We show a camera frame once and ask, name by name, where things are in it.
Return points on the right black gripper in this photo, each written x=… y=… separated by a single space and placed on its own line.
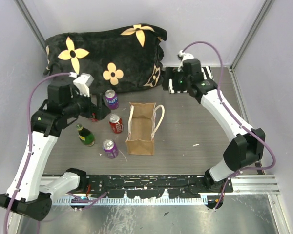
x=169 y=74

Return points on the green glass bottle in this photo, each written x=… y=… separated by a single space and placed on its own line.
x=85 y=135

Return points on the brown canvas tote bag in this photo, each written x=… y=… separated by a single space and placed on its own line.
x=144 y=121

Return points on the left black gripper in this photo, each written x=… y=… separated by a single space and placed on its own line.
x=101 y=111

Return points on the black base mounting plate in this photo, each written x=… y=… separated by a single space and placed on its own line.
x=148 y=186

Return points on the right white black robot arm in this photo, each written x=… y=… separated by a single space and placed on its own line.
x=245 y=143

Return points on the black floral plush blanket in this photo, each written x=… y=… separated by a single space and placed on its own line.
x=126 y=59

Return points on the right aluminium frame post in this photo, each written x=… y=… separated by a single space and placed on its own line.
x=267 y=4

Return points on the red cola can middle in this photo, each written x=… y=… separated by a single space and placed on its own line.
x=115 y=122

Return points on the black white striped cloth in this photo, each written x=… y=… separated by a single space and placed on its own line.
x=207 y=73

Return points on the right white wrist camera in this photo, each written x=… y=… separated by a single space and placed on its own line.
x=182 y=56

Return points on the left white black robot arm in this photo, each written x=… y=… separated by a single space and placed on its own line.
x=26 y=196

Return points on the purple soda can front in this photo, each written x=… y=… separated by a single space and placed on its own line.
x=110 y=148

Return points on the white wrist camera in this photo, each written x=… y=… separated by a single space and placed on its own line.
x=182 y=56
x=83 y=83

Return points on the left aluminium frame post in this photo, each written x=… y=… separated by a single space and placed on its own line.
x=30 y=21

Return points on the slotted cable duct rail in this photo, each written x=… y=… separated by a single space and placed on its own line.
x=164 y=200

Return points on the purple Fanta can rear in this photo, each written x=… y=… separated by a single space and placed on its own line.
x=112 y=99

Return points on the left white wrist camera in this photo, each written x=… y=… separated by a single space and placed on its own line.
x=83 y=83

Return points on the aluminium frame post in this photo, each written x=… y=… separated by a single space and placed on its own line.
x=30 y=21
x=267 y=4

